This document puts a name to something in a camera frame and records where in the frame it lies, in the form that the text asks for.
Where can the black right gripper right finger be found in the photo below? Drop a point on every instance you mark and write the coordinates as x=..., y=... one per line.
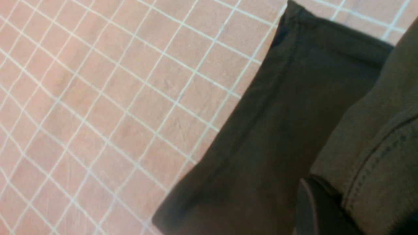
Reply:
x=408, y=226

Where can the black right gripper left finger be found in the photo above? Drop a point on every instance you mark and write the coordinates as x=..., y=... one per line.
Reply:
x=319, y=210

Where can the dark gray long-sleeve top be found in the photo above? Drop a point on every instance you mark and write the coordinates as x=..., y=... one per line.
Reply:
x=327, y=102

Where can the pink checkered tablecloth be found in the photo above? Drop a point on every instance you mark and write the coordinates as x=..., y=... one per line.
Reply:
x=107, y=104

